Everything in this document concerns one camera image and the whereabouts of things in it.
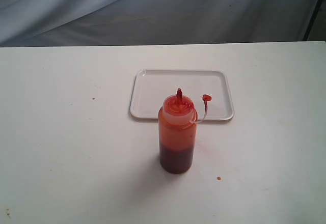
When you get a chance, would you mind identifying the white rectangular plastic tray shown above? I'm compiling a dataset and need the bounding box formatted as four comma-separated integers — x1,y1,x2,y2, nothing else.
129,69,234,121

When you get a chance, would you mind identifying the black stand pole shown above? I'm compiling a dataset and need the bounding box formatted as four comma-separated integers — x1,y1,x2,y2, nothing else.
302,0,325,41

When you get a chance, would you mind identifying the red sauce squeeze bottle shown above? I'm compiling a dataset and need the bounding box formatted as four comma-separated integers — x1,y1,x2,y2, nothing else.
158,88,212,174

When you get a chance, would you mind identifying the grey backdrop cloth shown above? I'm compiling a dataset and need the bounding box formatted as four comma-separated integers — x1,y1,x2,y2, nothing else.
1,0,317,47

